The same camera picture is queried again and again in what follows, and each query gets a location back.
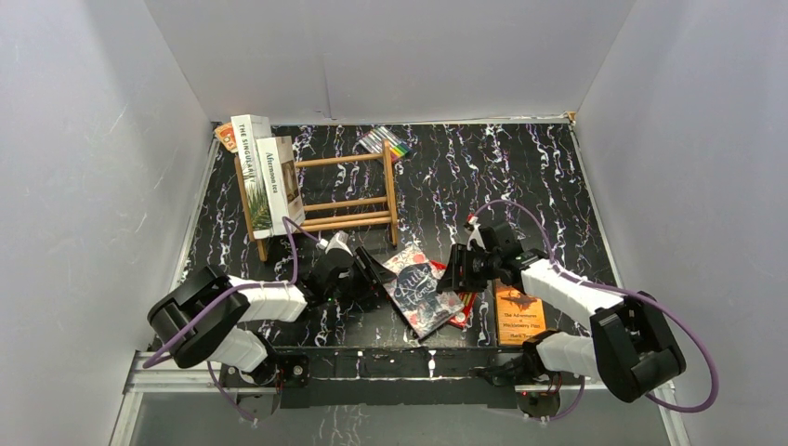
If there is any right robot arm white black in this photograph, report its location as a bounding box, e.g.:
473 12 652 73
436 223 687 402

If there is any aluminium frame rail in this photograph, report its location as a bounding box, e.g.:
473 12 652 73
111 346 689 445

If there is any orange Huckleberry Finn book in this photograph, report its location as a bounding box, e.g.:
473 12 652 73
494 281 547 346

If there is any red book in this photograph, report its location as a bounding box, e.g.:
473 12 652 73
428 290 477 330

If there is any small orange card box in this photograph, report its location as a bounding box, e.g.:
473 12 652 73
214 123 238 153

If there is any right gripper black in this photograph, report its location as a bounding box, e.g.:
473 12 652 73
435 244 500 295

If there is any pack of coloured markers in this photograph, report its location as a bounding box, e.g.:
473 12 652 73
359 125 411 163

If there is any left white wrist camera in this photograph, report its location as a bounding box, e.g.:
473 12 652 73
317 230 353 256

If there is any floral patterned book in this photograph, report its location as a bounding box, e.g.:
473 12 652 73
384 243 442 341

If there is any wooden book rack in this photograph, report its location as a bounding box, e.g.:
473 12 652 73
233 138 401 263

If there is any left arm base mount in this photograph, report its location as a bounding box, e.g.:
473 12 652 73
208 354 310 425

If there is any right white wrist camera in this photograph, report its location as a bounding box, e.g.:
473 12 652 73
463 215 485 252

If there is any white palm leaf book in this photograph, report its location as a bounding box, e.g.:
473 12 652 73
230 114 272 240

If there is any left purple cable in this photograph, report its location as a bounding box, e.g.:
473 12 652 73
141 215 327 425

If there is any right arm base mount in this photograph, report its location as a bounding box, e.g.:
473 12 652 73
469 347 586 424

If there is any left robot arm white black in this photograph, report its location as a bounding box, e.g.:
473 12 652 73
147 247 396 387

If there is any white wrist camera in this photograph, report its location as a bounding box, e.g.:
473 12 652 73
317 230 353 256
463 215 485 252

